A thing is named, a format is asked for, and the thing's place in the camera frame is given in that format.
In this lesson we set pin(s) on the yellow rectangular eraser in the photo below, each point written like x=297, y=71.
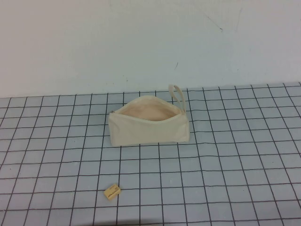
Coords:
x=113, y=191

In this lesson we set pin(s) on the cream canvas pencil case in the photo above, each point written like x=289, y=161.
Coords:
x=150, y=133

